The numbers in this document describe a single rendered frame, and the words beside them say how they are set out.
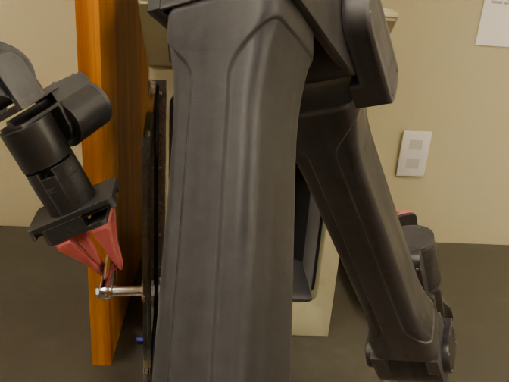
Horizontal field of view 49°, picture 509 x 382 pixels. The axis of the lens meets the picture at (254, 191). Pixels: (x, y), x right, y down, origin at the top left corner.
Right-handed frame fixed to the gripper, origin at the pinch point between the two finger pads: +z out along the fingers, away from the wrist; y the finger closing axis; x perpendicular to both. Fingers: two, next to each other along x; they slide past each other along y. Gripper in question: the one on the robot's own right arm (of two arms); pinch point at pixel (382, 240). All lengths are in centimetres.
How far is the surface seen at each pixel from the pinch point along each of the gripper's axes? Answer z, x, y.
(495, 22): 55, -42, 16
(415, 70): 55, -23, 10
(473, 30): 55, -37, 16
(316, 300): 11.1, 10.7, -15.5
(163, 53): 6.7, 24.5, 31.8
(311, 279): 14.4, 10.7, -13.1
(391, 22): 0.5, -4.9, 30.1
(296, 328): 11.1, 15.3, -20.5
